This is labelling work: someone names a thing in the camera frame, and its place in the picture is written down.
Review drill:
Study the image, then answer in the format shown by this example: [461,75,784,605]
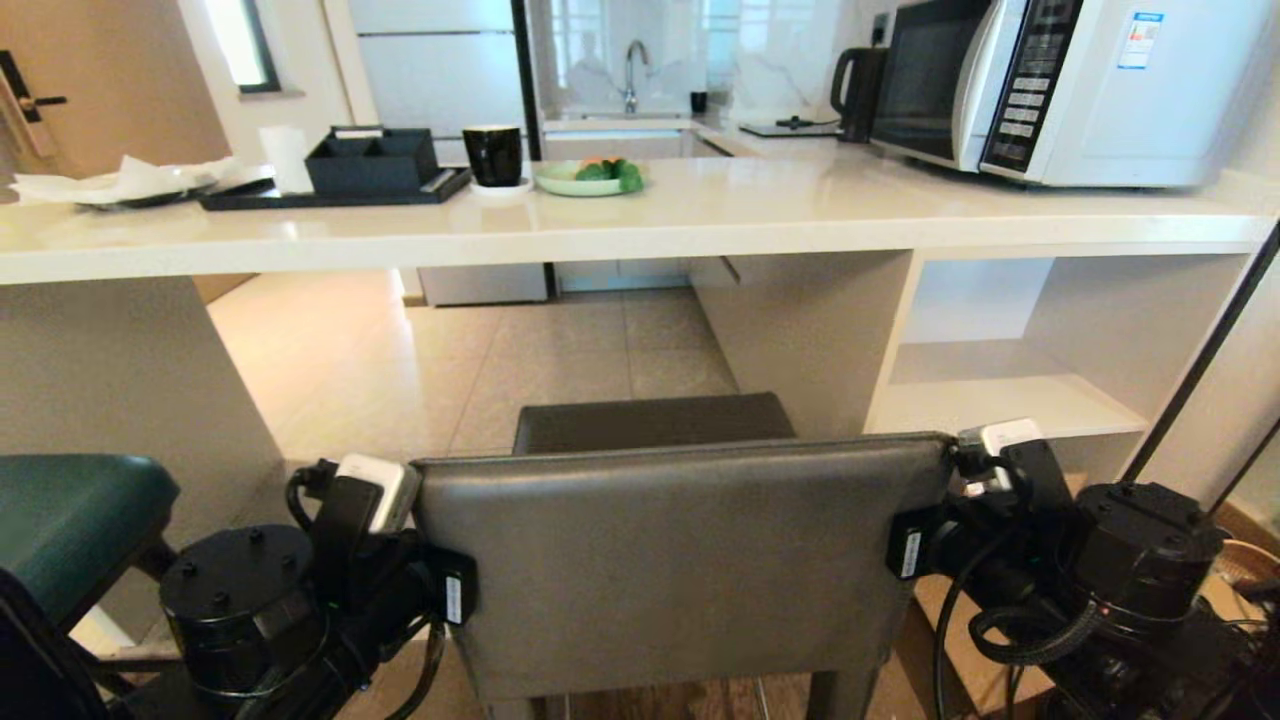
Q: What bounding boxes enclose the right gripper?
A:
[886,503,1001,591]

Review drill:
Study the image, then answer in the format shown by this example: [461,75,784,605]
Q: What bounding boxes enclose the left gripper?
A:
[385,532,479,629]

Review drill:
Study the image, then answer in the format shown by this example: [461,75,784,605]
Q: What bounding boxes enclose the grey leather bar stool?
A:
[412,392,956,720]

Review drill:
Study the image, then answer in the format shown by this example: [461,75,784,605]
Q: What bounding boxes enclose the white counter shelf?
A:
[864,338,1151,437]

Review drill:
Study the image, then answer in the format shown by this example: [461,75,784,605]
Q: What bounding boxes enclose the green cushioned bar stool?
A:
[0,454,182,701]

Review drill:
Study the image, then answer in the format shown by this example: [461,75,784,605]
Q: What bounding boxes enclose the chrome kitchen faucet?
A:
[621,38,652,115]

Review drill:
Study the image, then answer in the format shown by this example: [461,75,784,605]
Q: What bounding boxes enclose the thin black pole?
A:
[1118,222,1280,483]

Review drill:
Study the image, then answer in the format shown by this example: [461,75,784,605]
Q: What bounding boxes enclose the black serving tray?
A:
[198,166,473,212]

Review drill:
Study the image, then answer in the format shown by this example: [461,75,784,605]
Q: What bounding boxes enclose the pale green plate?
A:
[535,160,647,198]

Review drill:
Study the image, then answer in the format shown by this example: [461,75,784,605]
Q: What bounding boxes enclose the black organizer box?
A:
[304,125,441,196]

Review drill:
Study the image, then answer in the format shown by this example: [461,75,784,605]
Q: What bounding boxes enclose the black mug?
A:
[462,124,524,188]

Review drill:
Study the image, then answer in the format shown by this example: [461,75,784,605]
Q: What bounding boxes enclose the green vegetables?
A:
[575,157,646,194]

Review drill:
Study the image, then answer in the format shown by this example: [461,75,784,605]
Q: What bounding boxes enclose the white paper cup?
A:
[259,125,316,195]

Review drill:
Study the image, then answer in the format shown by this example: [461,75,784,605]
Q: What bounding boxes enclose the black electric kettle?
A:
[829,45,891,144]

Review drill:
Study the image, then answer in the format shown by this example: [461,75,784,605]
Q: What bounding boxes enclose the white microwave oven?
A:
[868,0,1280,190]

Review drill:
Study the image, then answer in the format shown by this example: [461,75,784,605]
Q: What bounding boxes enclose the crumpled white paper tissue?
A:
[8,154,246,208]

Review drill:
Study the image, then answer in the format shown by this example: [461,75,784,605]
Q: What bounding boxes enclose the white cabinet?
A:
[345,0,549,307]

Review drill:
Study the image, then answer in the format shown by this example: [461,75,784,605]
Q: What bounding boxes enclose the window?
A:
[203,0,282,97]

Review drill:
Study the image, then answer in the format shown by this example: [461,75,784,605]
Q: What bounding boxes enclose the brown wooden door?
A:
[0,0,233,179]

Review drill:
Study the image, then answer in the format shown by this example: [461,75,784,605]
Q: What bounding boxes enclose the black cable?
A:
[383,618,447,720]
[932,525,1106,720]

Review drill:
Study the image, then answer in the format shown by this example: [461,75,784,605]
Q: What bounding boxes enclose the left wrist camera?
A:
[287,453,423,601]

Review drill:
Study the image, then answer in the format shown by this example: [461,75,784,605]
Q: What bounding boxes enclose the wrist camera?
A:
[948,418,1077,546]
[287,453,423,601]

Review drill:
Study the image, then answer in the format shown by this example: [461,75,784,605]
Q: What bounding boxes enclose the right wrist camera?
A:
[948,418,1077,546]

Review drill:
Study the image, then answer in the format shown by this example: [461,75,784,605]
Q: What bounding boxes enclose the black door handle lock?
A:
[0,50,69,161]

